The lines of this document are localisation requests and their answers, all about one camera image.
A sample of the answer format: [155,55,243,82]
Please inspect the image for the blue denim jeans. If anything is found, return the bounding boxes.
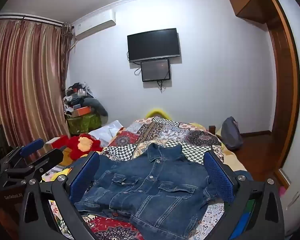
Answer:
[74,142,225,240]

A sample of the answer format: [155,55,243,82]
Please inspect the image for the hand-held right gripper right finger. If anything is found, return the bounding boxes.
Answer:
[204,150,285,240]

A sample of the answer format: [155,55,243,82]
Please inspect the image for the striped brown curtain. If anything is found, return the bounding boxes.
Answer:
[0,19,70,152]

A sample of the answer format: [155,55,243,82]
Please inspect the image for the pile of clutter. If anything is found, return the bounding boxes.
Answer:
[64,82,108,117]

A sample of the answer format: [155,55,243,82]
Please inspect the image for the large black wall television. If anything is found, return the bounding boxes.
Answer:
[127,28,181,63]

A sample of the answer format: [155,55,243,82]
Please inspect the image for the grey bag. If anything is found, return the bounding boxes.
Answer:
[220,116,243,150]

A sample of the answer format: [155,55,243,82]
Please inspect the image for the yellow plush toy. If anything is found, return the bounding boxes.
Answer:
[42,166,73,182]

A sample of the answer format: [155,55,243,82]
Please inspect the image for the orange box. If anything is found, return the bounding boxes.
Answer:
[72,107,92,117]

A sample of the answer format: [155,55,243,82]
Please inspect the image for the brown sheer curtain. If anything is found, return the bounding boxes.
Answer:
[61,22,75,92]

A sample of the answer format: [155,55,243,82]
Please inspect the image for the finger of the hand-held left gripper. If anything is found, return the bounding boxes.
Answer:
[5,148,64,181]
[5,139,45,167]

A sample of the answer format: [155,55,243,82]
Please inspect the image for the patchwork printed blanket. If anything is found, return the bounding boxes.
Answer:
[42,116,253,240]

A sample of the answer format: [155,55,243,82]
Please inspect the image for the small black wall monitor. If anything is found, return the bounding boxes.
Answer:
[140,59,171,82]

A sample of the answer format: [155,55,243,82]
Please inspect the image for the curtain rod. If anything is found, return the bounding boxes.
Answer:
[0,15,65,26]

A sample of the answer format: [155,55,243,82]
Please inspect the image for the wooden door frame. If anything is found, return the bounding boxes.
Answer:
[264,0,300,188]

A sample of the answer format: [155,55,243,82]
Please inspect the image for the red plush toy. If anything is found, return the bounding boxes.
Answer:
[51,134,103,159]

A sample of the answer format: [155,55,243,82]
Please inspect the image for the white air conditioner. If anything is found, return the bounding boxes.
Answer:
[74,9,116,40]

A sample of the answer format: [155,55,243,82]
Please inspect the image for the white cloth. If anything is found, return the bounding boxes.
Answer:
[89,120,123,138]

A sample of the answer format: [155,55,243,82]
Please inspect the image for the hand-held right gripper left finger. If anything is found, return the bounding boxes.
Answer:
[19,151,100,240]

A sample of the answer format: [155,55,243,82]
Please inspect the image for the green patterned box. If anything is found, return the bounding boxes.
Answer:
[67,114,102,134]

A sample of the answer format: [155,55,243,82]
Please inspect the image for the wooden wall cabinet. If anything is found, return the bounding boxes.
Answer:
[227,0,273,24]

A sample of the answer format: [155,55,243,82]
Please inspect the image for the yellow pillow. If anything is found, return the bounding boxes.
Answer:
[145,107,173,119]

